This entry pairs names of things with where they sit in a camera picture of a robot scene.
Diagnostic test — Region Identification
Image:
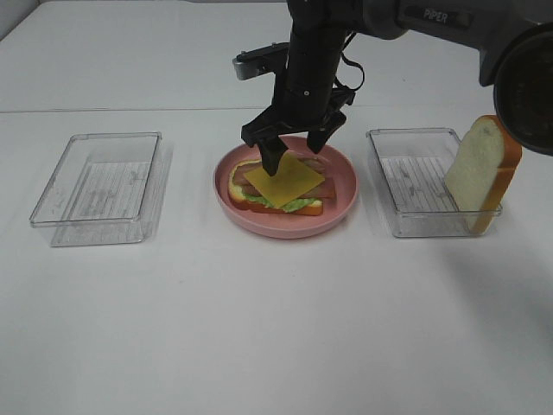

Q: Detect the bread slice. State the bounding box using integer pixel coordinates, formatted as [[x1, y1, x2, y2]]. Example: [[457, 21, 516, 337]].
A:
[[227, 160, 323, 216], [445, 115, 523, 234]]

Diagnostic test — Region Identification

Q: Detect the green lettuce leaf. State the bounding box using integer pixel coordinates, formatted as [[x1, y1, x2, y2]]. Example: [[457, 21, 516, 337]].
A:
[[245, 195, 323, 214]]

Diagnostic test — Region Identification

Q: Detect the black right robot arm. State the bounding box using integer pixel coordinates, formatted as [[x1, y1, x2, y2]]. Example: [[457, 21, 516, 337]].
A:
[[233, 0, 552, 175]]

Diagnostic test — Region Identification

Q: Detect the pink round plate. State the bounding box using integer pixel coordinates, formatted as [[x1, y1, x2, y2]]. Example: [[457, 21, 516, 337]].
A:
[[213, 144, 359, 239]]

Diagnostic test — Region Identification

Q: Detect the left clear plastic container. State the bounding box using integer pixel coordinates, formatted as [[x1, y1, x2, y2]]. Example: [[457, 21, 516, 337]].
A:
[[29, 132, 172, 247]]

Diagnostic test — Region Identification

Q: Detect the black cable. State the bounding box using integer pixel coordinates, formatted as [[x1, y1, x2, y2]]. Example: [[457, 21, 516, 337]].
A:
[[332, 32, 366, 94]]

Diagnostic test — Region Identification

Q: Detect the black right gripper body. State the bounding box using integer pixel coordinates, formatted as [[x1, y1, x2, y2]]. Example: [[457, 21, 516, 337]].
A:
[[241, 71, 356, 147]]

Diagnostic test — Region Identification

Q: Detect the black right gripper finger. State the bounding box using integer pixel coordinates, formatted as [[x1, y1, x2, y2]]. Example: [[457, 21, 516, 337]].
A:
[[307, 112, 346, 154], [257, 137, 285, 176]]

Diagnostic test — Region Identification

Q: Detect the clear plastic container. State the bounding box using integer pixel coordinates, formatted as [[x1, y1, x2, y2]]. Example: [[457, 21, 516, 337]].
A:
[[29, 132, 172, 247], [366, 127, 503, 238]]

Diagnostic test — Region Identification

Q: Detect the bacon strip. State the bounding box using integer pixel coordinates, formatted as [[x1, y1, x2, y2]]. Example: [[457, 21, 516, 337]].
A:
[[232, 157, 326, 185], [241, 176, 336, 199]]

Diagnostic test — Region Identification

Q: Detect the yellow cheese slice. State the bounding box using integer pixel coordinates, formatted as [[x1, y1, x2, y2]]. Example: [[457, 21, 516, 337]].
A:
[[244, 152, 325, 208]]

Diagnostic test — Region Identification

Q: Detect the right clear plastic container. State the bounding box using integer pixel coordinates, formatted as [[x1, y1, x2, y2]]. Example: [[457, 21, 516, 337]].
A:
[[366, 127, 503, 238]]

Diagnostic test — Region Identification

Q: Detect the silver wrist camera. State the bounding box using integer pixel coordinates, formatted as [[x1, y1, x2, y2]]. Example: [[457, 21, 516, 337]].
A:
[[232, 42, 289, 80]]

